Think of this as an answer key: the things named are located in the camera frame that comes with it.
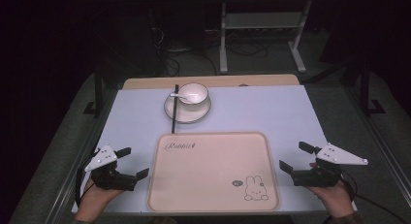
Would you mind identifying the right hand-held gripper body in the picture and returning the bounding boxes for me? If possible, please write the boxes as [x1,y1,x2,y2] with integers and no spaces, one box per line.
[291,143,369,188]

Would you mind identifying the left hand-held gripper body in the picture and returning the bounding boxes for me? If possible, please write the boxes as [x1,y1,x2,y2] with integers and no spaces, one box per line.
[84,144,138,192]

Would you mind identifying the person's left hand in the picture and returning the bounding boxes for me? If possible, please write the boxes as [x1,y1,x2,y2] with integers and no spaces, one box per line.
[75,179,126,222]

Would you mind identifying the person's right hand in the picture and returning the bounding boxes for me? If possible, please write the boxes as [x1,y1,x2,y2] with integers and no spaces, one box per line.
[305,162,357,219]

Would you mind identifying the white table mat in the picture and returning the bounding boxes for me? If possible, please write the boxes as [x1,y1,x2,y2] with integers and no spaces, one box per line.
[71,84,359,216]

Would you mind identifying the black chopsticks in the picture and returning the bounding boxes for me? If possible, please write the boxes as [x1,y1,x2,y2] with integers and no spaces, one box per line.
[171,84,180,135]

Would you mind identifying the black metal stand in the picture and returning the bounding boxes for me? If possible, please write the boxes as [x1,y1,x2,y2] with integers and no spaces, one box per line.
[82,64,107,119]
[358,57,387,117]

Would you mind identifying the pink tray with rabbit print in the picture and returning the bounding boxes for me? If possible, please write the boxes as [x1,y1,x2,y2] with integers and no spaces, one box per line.
[146,131,281,213]

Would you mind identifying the white plate with dark rim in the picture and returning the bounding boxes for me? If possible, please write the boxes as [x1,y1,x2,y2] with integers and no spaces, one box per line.
[163,92,213,125]

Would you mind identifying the white ceramic spoon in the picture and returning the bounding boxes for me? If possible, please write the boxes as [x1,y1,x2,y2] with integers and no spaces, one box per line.
[169,91,197,104]

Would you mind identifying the white bowl with dark rim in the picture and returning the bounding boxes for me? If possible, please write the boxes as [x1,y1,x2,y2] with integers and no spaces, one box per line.
[176,82,210,107]

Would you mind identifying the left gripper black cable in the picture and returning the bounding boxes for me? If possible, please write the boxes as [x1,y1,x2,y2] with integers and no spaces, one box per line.
[75,155,97,208]

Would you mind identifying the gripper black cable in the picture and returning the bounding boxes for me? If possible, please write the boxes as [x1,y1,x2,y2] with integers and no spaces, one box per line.
[75,155,97,208]
[340,170,403,223]

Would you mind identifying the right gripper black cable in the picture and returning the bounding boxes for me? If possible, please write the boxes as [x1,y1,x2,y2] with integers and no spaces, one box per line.
[340,170,403,223]

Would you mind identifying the black floor cables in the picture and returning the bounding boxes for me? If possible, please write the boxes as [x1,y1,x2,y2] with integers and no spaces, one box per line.
[206,29,269,59]

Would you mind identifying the white metal desk frame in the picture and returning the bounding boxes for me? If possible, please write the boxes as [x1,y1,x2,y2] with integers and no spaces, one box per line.
[218,0,313,75]

